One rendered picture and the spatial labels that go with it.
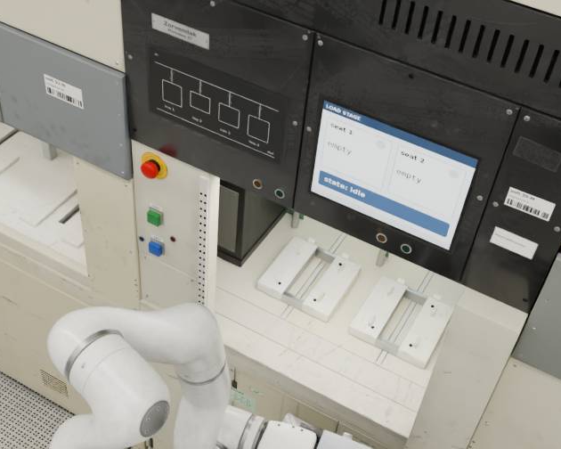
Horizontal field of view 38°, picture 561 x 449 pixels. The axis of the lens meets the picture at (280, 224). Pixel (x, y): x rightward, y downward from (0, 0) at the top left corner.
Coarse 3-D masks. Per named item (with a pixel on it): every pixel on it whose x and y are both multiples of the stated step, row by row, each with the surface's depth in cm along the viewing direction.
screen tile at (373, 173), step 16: (336, 128) 141; (352, 128) 139; (352, 144) 141; (368, 144) 140; (336, 160) 146; (352, 160) 144; (384, 160) 140; (352, 176) 146; (368, 176) 144; (384, 176) 142
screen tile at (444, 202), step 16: (400, 160) 138; (416, 160) 137; (432, 160) 135; (432, 176) 137; (464, 176) 134; (400, 192) 143; (416, 192) 141; (432, 192) 139; (448, 192) 137; (432, 208) 141; (448, 208) 139
